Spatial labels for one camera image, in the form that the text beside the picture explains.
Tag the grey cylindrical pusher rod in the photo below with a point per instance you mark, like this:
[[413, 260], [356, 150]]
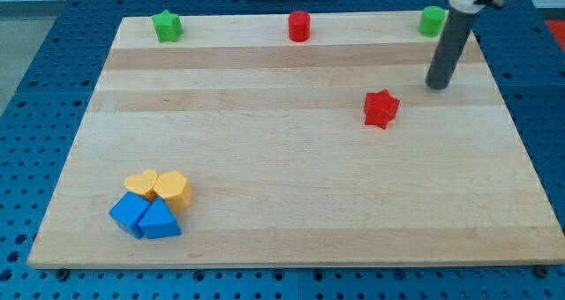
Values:
[[454, 36]]

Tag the red star block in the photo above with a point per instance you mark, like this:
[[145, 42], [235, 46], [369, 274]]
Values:
[[380, 108]]

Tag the green star block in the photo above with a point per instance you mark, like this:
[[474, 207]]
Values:
[[167, 26]]

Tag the green cylinder block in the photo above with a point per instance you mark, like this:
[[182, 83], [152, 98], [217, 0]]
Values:
[[431, 21]]

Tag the red cylinder block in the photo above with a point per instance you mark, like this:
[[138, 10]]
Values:
[[299, 26]]

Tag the yellow hexagon block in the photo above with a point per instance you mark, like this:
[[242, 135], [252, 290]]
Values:
[[175, 189]]

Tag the yellow heart block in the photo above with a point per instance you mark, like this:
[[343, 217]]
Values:
[[143, 184]]

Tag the blue triangle block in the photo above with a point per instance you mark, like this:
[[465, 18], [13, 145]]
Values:
[[159, 222]]

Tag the blue cube block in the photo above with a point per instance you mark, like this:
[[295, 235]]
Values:
[[127, 213]]

